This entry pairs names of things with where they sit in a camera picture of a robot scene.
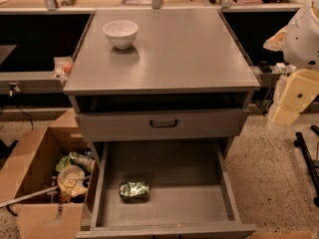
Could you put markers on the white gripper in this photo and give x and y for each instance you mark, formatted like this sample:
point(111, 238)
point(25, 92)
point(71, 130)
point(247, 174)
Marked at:
point(303, 40)

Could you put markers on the black drawer handle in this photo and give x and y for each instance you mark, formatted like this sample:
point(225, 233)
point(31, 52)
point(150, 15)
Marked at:
point(163, 123)

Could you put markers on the white ceramic bowl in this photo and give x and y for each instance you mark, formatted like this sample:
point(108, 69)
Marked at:
point(121, 33)

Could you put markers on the small orange ball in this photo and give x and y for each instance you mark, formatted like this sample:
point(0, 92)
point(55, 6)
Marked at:
point(67, 69)

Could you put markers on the long grey stick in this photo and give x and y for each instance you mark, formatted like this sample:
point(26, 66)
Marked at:
point(37, 193)

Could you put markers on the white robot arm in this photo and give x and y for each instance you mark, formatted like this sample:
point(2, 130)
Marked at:
point(299, 43)

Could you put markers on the black metal stand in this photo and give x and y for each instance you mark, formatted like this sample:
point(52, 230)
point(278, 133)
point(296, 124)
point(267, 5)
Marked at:
point(300, 142)

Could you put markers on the crumpled tan paper bag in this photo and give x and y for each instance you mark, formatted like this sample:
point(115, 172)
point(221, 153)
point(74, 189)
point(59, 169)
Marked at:
point(70, 180)

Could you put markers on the brown cardboard box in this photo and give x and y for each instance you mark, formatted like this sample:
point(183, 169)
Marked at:
point(29, 169)

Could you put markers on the closed grey top drawer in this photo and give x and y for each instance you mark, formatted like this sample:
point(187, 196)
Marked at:
point(96, 127)

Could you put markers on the grey drawer cabinet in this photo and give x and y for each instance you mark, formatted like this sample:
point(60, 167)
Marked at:
point(181, 60)

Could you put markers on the green chip bag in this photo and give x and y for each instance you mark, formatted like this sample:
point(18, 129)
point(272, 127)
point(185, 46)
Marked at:
point(75, 158)

